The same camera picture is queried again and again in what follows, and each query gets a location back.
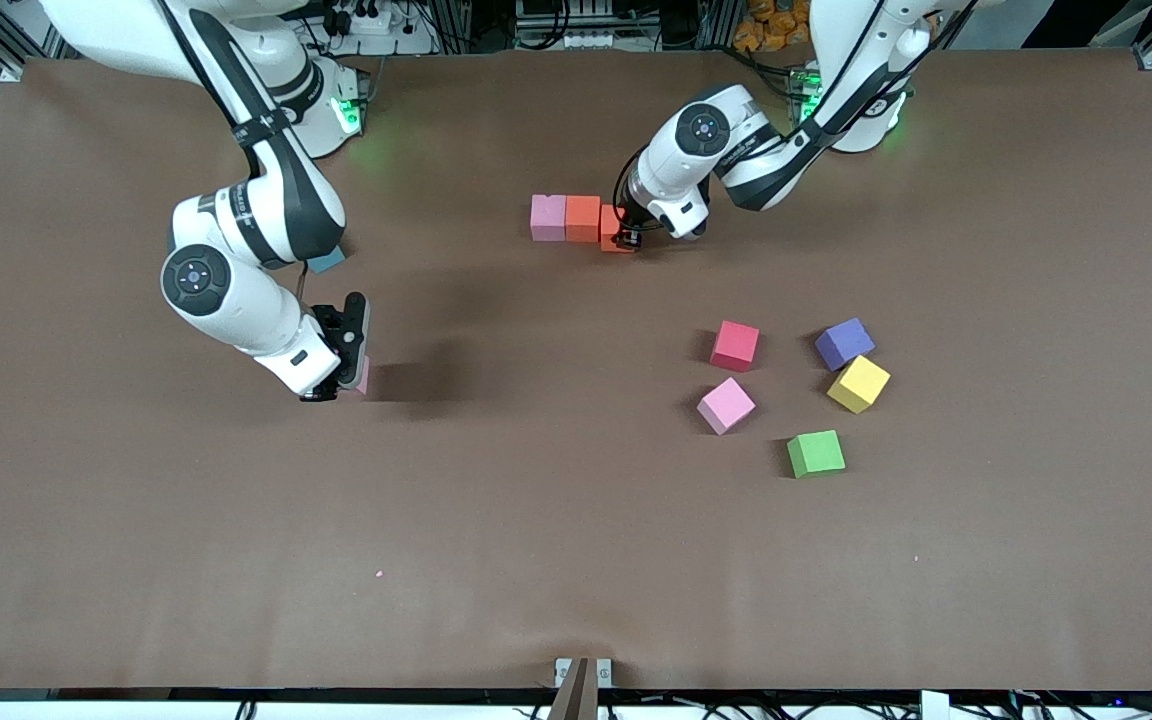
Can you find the orange foam cube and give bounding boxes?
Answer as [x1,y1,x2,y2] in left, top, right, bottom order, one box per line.
[599,203,637,254]
[565,194,603,244]

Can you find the red foam cube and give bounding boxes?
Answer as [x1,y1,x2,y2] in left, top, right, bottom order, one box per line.
[709,320,762,373]

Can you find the orange bagged items pile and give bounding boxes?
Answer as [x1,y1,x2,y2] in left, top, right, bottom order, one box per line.
[733,0,817,53]

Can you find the purple foam cube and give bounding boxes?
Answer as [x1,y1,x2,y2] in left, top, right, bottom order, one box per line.
[814,317,877,373]

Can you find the yellow foam cube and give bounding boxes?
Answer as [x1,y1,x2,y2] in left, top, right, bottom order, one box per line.
[826,354,892,415]

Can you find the green foam cube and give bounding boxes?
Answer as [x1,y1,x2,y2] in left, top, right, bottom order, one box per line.
[786,430,848,480]

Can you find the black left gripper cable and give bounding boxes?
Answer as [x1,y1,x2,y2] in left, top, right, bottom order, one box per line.
[614,150,652,236]

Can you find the metal bracket with post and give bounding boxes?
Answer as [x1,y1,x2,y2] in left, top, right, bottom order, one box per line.
[553,656,614,720]

